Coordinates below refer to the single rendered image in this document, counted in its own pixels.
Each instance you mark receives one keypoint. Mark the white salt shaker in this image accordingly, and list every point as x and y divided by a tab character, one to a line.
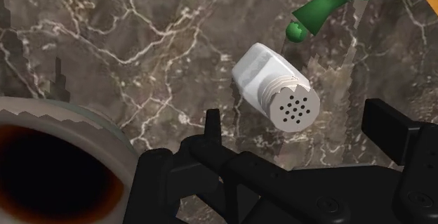
270	86

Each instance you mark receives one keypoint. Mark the green figure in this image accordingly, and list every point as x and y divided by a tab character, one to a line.
325	6

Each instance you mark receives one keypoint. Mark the white cup with dark drink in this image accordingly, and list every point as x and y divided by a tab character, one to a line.
54	172

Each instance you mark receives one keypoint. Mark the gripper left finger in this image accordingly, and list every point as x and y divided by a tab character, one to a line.
171	175

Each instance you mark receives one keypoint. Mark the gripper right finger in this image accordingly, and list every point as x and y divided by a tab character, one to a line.
415	154

